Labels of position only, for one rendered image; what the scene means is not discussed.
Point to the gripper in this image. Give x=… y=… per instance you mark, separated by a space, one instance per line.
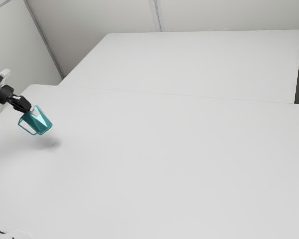
x=5 y=93

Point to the teal faceted mug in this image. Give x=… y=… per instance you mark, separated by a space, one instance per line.
x=38 y=122

